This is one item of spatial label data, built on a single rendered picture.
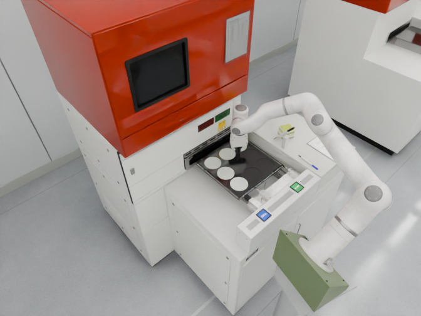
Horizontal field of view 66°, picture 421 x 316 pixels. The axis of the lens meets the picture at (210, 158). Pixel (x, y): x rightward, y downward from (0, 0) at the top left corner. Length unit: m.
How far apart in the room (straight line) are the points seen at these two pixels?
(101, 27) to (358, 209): 1.18
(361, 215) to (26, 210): 2.63
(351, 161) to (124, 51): 1.02
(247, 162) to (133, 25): 1.04
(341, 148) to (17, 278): 2.36
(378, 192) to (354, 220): 0.16
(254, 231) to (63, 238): 1.76
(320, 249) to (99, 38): 1.19
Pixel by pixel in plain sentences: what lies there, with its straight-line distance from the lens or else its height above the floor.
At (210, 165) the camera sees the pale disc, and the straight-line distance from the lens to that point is 1.91.
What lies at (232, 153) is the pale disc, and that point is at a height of 0.90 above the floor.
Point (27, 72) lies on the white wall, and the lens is 2.92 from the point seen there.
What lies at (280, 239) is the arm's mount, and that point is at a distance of 1.51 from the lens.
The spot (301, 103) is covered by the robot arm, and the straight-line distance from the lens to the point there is 1.66.
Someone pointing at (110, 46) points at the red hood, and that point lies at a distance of 1.26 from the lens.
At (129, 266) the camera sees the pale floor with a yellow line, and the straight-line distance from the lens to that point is 2.63.
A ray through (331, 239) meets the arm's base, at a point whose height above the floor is 1.08.
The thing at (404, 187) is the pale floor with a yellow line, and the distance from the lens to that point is 3.43.
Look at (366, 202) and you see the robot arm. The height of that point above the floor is 1.25.
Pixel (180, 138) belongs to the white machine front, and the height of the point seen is 1.11.
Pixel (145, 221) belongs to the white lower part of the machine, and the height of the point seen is 0.63.
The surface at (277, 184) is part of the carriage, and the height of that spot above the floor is 0.88.
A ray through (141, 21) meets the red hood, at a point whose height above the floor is 1.80.
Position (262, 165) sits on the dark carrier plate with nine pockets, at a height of 0.90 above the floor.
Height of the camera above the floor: 2.30
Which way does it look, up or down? 46 degrees down
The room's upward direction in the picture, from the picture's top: straight up
